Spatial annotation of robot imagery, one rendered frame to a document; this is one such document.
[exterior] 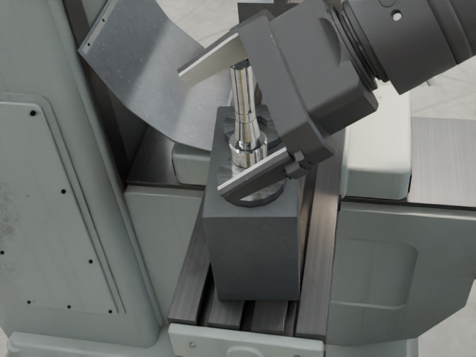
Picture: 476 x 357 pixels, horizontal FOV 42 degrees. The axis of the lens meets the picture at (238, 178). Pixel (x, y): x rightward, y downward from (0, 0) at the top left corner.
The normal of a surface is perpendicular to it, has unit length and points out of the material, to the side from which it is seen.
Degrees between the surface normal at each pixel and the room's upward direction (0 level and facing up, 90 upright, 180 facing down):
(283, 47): 36
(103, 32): 63
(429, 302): 90
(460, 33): 88
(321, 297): 0
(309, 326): 0
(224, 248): 90
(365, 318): 90
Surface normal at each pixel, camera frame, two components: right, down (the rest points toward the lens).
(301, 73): -0.44, -0.22
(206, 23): -0.08, -0.70
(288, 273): -0.07, 0.72
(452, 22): -0.05, 0.51
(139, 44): 0.84, -0.25
